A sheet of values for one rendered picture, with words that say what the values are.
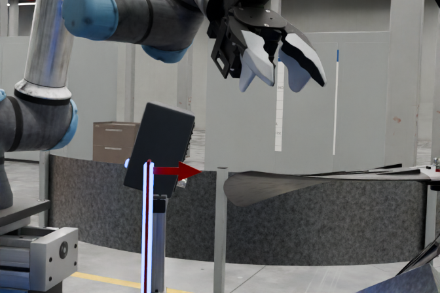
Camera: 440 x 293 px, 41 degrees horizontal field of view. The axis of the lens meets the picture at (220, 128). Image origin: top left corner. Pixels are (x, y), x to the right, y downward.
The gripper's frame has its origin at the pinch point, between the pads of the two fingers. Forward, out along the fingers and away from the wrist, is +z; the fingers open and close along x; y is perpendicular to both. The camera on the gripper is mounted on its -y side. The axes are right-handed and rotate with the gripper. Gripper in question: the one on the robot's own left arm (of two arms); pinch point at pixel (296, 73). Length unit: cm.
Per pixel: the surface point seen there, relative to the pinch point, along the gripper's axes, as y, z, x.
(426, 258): 18.5, 15.4, -20.3
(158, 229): 59, -27, -5
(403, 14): 133, -275, -312
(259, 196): 19.3, 1.3, -1.6
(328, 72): 277, -397, -382
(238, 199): 19.8, 1.0, 1.3
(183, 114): 42, -43, -12
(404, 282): 15.8, 19.7, -11.3
